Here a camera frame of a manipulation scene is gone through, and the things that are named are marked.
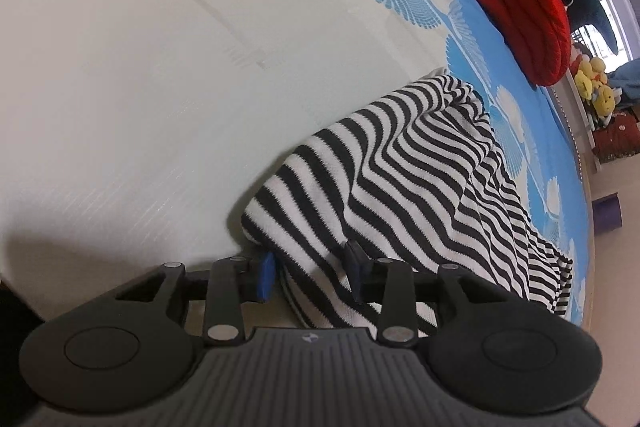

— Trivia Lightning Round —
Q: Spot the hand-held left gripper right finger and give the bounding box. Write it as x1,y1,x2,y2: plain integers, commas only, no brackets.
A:
343,241,506,348

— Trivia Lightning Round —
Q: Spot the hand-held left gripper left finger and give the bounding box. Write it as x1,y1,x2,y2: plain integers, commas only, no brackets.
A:
107,252,277,348

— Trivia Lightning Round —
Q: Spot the black and white striped shirt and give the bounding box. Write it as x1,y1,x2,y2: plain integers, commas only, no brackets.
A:
241,74,575,338

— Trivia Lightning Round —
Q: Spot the blue and cream printed bedsheet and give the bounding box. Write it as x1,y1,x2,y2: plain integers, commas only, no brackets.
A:
0,0,593,333

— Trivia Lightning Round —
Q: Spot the purple box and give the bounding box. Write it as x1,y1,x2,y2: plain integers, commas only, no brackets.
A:
592,197,623,233

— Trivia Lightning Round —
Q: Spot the dark red bag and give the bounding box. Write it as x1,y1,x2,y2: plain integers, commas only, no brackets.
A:
592,114,640,162

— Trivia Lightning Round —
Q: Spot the yellow plush toy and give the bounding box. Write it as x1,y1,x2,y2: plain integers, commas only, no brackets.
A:
574,57,608,95
590,84,621,118

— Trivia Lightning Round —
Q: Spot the light blue cloth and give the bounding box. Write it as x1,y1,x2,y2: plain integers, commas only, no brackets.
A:
607,64,640,108

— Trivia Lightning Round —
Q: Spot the white bed rail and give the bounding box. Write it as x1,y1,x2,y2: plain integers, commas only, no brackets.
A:
565,72,603,172

